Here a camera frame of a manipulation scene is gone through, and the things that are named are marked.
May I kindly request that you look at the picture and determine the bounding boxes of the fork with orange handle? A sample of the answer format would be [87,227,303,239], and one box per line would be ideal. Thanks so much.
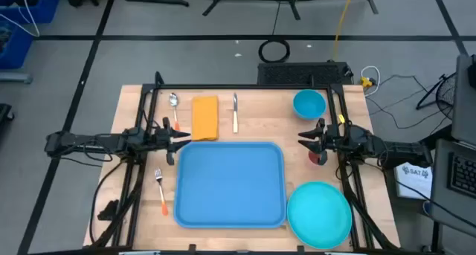
[154,167,170,217]

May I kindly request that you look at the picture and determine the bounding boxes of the white cable with yellow plug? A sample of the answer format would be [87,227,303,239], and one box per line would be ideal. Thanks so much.
[359,65,382,97]

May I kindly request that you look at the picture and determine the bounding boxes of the grey monitor back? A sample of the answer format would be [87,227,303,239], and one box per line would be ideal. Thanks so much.
[451,54,476,146]

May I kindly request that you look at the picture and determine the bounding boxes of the spoon with orange handle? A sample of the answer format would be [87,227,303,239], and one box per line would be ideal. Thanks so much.
[169,92,181,132]

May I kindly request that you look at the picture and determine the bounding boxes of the grey laptop with keyboard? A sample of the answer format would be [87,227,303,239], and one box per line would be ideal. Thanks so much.
[430,138,476,228]

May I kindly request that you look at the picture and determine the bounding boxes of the coiled black cable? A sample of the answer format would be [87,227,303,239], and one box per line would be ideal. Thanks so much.
[258,39,291,64]

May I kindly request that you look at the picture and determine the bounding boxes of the blue ribbed bowl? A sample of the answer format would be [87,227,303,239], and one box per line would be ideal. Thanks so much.
[292,88,327,121]

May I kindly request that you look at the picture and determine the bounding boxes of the knife with cream handle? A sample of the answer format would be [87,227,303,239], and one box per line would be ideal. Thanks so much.
[232,92,239,134]

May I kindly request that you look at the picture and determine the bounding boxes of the teal round plate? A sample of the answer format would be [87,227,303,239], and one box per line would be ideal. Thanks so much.
[286,180,353,251]

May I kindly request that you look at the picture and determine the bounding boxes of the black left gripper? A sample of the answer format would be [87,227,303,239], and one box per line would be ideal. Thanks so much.
[153,117,192,167]

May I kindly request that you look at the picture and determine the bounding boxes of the black clamp block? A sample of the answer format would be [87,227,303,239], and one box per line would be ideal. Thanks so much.
[97,198,120,222]

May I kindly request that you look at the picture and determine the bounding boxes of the blue plastic tray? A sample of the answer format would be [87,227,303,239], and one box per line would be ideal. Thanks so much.
[173,141,288,230]

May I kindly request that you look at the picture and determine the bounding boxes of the large blue plastic bin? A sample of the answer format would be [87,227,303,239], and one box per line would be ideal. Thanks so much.
[0,0,61,25]

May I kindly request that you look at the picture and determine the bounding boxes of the black wire fan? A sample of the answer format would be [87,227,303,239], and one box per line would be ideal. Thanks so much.
[416,72,458,121]

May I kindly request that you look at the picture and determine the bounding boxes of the black floor cables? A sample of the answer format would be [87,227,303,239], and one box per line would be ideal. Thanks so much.
[366,74,453,130]

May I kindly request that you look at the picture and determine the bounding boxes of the thin white cable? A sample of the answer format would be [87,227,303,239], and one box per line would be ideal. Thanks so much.
[0,0,41,39]

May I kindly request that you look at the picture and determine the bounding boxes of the thick black cable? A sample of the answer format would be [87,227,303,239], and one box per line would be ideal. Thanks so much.
[88,160,127,245]

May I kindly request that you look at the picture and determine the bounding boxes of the orange napkin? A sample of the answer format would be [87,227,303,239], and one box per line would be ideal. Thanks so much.
[190,95,219,142]

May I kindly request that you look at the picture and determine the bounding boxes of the black perforated box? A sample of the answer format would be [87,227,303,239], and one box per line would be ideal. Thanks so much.
[257,61,353,87]

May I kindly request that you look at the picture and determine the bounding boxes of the white printed box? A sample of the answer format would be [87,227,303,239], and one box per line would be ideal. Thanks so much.
[393,161,434,201]

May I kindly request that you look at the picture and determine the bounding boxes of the red cup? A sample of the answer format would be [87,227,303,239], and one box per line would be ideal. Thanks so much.
[307,149,329,167]

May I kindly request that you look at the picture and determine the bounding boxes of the black stand legs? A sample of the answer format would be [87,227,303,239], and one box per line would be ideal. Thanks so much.
[202,0,380,22]

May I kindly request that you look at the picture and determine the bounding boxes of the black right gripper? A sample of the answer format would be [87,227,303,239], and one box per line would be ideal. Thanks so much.
[297,117,344,167]

